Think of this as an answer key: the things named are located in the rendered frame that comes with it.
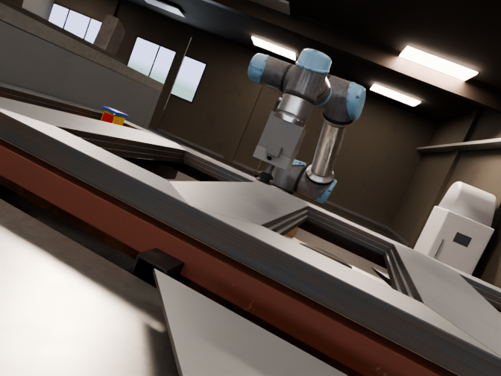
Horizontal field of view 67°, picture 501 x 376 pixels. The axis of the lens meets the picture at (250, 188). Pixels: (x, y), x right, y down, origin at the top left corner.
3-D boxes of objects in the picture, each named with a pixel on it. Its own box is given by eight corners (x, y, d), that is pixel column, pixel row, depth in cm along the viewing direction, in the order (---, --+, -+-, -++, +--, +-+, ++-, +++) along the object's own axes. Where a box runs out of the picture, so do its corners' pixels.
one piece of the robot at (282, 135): (271, 95, 83) (243, 164, 85) (309, 110, 81) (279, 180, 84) (279, 103, 93) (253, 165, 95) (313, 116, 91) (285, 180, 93)
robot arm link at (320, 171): (303, 181, 172) (332, 68, 134) (333, 195, 167) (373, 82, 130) (291, 197, 164) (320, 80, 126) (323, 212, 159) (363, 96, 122)
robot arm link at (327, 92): (300, 71, 104) (290, 57, 93) (338, 84, 100) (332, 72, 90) (288, 98, 105) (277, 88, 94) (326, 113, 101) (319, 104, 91)
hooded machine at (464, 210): (464, 298, 563) (514, 200, 544) (417, 277, 571) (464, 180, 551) (444, 280, 643) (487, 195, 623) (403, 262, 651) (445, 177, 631)
